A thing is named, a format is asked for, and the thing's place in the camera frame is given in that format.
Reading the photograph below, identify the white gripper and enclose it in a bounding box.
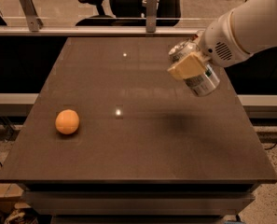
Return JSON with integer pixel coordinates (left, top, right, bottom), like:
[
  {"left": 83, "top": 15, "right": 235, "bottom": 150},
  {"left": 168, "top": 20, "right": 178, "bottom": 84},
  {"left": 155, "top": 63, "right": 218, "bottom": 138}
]
[{"left": 168, "top": 10, "right": 251, "bottom": 80}]

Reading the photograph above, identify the silver 7up can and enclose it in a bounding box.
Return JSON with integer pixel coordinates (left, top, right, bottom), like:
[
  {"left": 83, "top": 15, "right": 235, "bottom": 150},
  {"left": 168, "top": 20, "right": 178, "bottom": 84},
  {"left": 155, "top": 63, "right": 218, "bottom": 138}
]
[{"left": 168, "top": 39, "right": 220, "bottom": 97}]

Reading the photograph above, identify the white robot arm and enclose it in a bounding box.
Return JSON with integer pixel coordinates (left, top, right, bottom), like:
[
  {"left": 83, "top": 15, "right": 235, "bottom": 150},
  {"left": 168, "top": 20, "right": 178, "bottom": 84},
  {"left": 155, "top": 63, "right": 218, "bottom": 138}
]
[{"left": 168, "top": 0, "right": 277, "bottom": 80}]

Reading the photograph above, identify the black office chair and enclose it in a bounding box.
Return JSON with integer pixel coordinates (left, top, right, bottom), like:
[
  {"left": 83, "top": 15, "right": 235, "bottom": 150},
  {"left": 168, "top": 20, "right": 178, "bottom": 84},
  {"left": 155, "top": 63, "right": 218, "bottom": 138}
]
[{"left": 76, "top": 0, "right": 181, "bottom": 26}]

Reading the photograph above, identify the orange fruit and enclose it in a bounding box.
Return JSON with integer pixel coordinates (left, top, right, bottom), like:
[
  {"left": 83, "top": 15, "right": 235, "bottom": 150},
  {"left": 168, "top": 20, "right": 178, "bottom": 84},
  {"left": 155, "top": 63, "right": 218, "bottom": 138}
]
[{"left": 55, "top": 109, "right": 79, "bottom": 134}]

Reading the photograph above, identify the metal railing beam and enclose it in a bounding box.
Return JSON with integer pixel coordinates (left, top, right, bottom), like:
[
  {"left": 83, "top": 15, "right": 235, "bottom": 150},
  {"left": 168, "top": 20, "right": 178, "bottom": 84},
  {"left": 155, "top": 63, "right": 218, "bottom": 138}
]
[{"left": 0, "top": 26, "right": 203, "bottom": 37}]

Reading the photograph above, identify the middle metal bracket post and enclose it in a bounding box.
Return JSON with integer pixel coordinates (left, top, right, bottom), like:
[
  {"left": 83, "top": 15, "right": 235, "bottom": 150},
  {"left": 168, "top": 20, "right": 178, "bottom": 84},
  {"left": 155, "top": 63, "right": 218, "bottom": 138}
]
[{"left": 145, "top": 0, "right": 157, "bottom": 33}]

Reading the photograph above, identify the metal bracket post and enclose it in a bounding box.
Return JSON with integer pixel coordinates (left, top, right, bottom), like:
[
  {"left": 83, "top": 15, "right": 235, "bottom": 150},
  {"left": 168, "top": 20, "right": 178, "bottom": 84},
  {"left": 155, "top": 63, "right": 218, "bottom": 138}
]
[
  {"left": 19, "top": 0, "right": 43, "bottom": 32},
  {"left": 145, "top": 0, "right": 157, "bottom": 33}
]

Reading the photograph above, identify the left metal bracket post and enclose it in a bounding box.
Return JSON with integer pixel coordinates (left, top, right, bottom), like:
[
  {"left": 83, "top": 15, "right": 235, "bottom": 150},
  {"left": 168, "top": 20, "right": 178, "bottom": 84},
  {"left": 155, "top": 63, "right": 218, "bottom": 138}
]
[{"left": 19, "top": 0, "right": 43, "bottom": 32}]

